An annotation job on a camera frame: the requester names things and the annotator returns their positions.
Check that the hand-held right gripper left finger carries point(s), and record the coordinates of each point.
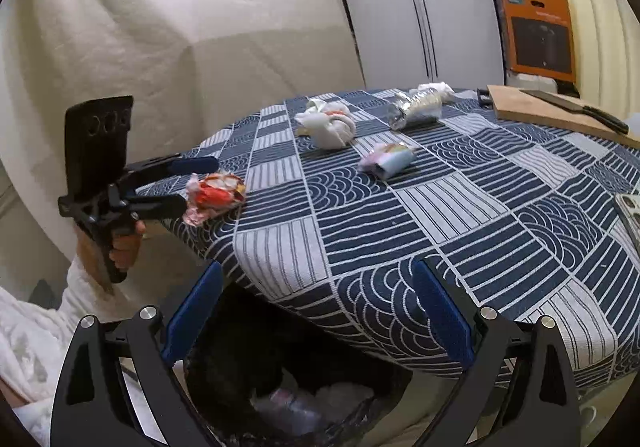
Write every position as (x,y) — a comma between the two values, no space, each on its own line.
(195,312)

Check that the red white wrapper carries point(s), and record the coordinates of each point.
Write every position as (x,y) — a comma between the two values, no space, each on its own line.
(212,194)

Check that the small white plastic bag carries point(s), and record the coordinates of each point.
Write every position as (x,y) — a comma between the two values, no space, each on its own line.
(437,91)

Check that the blue white patterned tablecloth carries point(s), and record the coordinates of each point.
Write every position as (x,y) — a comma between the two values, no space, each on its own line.
(450,207)

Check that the white wardrobe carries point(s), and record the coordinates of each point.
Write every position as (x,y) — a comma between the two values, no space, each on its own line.
(400,2)

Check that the cream curtain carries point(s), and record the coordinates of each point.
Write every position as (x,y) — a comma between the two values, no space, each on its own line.
(600,2)

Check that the white box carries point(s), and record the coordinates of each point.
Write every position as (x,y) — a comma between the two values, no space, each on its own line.
(530,82)

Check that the silver foil wrapper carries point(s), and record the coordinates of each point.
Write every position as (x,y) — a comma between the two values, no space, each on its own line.
(415,109)

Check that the grey flat device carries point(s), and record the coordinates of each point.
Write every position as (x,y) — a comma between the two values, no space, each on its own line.
(631,214)

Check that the person's left hand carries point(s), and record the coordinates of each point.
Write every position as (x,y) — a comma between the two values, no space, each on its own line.
(125,249)

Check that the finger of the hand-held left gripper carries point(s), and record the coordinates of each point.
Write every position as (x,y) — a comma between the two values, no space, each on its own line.
(165,203)
(197,164)

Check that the crumpled clear plastic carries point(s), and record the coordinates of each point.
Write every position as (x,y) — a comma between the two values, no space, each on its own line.
(310,404)

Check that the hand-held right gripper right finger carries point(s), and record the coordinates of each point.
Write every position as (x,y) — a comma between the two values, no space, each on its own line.
(442,312)

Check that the wooden cutting board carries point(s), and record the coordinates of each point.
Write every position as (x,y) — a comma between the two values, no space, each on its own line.
(540,114)

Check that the cream backdrop sheet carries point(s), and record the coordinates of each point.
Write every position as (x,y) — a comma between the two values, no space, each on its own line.
(150,27)

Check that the white sleeved left forearm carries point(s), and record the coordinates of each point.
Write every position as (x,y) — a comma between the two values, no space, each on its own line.
(75,307)

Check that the bin with black liner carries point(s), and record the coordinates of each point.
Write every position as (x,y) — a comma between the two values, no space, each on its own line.
(225,377)

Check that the pastel wrapper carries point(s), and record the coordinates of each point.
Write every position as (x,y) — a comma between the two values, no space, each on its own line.
(387,159)

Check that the orange cardboard box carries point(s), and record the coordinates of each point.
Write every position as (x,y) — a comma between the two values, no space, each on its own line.
(537,27)

